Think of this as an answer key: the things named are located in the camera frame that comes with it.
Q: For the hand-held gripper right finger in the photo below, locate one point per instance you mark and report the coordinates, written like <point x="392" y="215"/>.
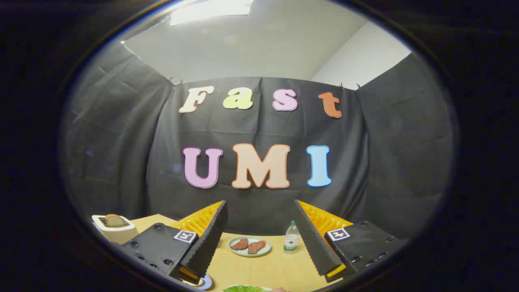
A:
<point x="314" y="241"/>

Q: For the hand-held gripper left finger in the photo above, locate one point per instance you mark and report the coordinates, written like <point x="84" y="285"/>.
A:
<point x="207" y="241"/>

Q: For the clear plastic water bottle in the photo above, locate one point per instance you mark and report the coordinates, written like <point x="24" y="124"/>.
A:
<point x="291" y="238"/>

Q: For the brown meat slice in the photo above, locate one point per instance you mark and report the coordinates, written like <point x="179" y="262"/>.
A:
<point x="240" y="244"/>
<point x="256" y="246"/>

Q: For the blue rimmed plate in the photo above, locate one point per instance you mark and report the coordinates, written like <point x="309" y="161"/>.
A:
<point x="205" y="282"/>

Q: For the pale green plate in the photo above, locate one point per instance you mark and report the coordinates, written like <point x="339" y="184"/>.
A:
<point x="249" y="246"/>

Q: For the green lettuce leaf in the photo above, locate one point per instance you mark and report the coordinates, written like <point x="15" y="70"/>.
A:
<point x="245" y="288"/>

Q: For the white toaster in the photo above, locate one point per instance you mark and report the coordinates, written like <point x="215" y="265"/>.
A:
<point x="115" y="230"/>

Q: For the toast slice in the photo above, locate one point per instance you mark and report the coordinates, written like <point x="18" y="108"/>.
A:
<point x="114" y="220"/>

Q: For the black backdrop cloth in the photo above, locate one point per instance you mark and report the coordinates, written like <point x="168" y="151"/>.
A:
<point x="263" y="134"/>

